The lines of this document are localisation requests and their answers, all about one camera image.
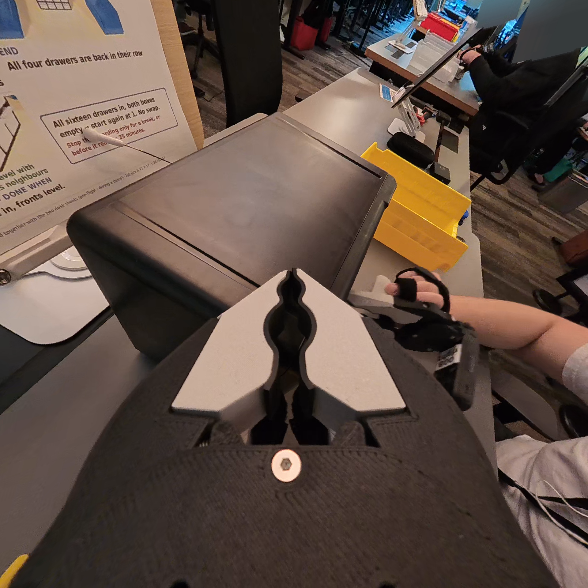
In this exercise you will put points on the black drawer cabinet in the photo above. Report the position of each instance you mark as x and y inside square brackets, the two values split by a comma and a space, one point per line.
[239, 202]

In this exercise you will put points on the black tablet screen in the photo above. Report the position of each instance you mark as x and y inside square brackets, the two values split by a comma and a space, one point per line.
[436, 69]

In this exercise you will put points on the printed instruction poster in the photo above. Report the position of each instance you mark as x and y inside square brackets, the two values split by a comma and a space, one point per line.
[87, 82]

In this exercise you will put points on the grey waste bin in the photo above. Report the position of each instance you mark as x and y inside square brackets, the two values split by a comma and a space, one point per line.
[565, 193]

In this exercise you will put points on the black zip case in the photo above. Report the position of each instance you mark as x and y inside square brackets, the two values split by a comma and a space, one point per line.
[411, 149]

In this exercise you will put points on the brown bag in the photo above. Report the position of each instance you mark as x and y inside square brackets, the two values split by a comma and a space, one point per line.
[579, 248]

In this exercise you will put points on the person's right forearm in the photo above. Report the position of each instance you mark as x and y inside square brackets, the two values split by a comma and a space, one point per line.
[505, 326]

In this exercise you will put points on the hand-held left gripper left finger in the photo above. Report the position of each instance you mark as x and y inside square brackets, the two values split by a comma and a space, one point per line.
[229, 363]

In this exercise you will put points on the white round stand base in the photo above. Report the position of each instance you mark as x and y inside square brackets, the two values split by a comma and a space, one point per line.
[69, 264]

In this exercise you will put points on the person's right hand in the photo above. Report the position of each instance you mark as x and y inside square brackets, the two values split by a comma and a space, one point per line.
[425, 291]

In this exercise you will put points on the yellow plastic bin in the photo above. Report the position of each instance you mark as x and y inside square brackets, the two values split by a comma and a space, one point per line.
[422, 206]

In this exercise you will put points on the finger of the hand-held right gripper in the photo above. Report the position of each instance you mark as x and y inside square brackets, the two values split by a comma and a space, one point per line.
[372, 304]
[381, 285]

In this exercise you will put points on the white desk mat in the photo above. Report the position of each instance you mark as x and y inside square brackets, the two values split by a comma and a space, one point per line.
[50, 307]

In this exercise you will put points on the person's white clothing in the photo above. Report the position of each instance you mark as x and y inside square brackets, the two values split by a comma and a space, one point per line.
[546, 464]

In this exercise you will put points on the white tablet stand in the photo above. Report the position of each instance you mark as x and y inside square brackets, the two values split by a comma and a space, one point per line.
[406, 121]

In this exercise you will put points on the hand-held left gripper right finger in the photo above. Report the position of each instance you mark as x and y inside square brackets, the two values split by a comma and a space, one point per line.
[353, 363]

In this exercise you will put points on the red storage bin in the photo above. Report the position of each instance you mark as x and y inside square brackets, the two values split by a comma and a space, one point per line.
[305, 32]

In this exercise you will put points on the black pillar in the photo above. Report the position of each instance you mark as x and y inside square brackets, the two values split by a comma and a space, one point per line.
[248, 59]

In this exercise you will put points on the background work desk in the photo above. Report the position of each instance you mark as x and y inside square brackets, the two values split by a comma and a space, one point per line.
[413, 59]

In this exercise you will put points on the cardboard backing board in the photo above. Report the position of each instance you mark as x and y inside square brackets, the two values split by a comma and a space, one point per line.
[177, 59]

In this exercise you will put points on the white-tipped thin black rod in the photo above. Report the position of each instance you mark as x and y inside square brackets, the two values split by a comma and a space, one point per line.
[105, 139]

